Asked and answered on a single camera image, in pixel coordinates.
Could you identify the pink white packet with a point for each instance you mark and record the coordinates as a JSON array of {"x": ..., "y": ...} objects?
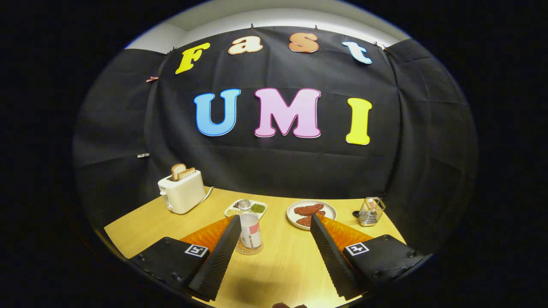
[{"x": 372, "y": 204}]

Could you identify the red meat slice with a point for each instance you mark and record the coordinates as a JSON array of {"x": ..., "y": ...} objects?
[
  {"x": 308, "y": 209},
  {"x": 305, "y": 220}
]

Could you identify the white round plate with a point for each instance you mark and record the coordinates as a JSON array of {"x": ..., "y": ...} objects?
[{"x": 329, "y": 211}]

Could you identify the toast slice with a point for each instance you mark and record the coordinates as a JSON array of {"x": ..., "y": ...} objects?
[
  {"x": 177, "y": 170},
  {"x": 187, "y": 173}
]

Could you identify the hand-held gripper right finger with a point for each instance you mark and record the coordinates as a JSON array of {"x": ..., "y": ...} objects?
[{"x": 334, "y": 261}]

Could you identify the round wooden coaster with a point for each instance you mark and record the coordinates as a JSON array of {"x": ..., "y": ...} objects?
[{"x": 249, "y": 252}]

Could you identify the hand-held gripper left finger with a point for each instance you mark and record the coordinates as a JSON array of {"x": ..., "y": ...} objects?
[{"x": 218, "y": 261}]

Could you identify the white toaster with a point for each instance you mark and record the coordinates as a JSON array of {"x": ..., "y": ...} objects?
[{"x": 184, "y": 194}]

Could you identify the black backdrop cloth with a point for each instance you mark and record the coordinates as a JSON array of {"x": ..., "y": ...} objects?
[{"x": 278, "y": 171}]

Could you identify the white divided seed dish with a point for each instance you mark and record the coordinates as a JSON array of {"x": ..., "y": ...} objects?
[{"x": 258, "y": 208}]

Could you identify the clear juice bottle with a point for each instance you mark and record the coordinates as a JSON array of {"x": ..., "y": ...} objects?
[{"x": 250, "y": 231}]

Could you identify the wooden table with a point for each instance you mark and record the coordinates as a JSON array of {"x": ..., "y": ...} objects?
[{"x": 282, "y": 265}]

